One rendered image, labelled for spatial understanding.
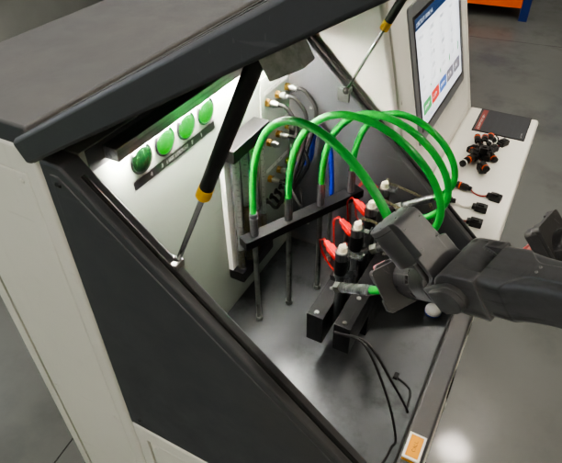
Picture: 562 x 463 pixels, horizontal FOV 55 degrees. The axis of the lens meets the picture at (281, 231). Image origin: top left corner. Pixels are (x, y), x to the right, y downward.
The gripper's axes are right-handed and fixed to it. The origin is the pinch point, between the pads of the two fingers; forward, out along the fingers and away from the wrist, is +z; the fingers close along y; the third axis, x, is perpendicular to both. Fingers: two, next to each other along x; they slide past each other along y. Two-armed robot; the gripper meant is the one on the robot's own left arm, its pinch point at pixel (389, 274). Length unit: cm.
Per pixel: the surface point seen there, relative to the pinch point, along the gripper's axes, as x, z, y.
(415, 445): 29.8, 8.2, 6.3
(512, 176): 2, 58, -61
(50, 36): -61, 17, 33
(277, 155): -29, 48, -1
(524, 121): -9, 79, -86
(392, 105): -27, 33, -27
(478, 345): 70, 133, -62
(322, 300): 4.8, 32.5, 6.4
